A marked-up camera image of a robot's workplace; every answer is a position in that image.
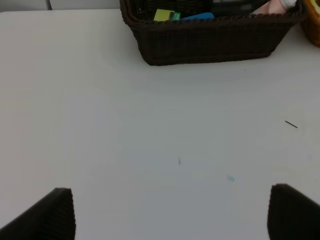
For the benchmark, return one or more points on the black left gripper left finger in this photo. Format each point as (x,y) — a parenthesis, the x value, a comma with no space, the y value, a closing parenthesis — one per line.
(51,218)

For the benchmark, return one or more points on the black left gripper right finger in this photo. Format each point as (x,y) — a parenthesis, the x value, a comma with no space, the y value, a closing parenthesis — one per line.
(292,215)

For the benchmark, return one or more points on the pink bottle white cap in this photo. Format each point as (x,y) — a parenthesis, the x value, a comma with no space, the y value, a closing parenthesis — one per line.
(275,7)

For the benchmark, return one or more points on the grey felt board eraser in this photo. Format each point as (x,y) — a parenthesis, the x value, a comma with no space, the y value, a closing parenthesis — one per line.
(199,16)

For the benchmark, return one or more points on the small dark debris stick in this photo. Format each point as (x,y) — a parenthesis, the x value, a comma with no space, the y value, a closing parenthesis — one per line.
(291,124)

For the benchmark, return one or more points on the dark brown wicker basket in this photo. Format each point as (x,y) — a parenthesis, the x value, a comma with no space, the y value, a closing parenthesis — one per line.
(221,39)

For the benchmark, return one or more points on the orange wicker basket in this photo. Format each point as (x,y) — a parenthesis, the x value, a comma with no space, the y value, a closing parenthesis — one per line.
(311,25)

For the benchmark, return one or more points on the black box in basket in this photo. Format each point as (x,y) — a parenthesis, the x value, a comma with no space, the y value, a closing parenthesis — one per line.
(229,8)

